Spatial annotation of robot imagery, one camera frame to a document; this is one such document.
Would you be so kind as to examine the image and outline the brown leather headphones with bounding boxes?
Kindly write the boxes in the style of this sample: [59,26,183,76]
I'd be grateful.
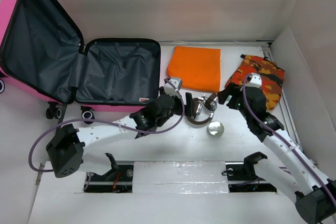
[186,93,218,125]

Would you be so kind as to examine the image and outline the orange camouflage cloth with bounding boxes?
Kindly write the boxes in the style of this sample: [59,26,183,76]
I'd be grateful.
[224,55,285,111]

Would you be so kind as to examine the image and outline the round silver tin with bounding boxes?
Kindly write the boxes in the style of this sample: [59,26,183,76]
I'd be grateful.
[207,121,225,138]

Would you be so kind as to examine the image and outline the pink hard-shell suitcase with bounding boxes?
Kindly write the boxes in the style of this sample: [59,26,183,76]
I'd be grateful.
[1,0,161,122]

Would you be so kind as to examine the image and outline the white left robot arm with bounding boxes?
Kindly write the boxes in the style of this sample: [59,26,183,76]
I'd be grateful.
[46,93,194,180]

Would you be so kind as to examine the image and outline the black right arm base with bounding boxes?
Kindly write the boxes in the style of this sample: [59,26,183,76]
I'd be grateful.
[222,162,277,193]

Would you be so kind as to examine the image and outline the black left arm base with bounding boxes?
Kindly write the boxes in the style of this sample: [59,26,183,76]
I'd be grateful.
[83,163,134,194]

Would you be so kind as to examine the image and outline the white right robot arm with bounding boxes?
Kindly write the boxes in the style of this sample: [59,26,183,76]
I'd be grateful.
[217,84,335,223]

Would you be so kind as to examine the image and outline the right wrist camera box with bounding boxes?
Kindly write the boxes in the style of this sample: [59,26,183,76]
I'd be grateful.
[246,73,262,88]

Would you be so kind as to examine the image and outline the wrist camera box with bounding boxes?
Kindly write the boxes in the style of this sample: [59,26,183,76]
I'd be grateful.
[246,73,262,88]
[163,77,183,96]

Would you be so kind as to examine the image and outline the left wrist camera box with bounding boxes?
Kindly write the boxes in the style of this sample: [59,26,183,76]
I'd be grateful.
[163,77,183,96]

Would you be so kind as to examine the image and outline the aluminium side rail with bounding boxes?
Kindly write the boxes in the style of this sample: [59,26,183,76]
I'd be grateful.
[261,41,303,151]

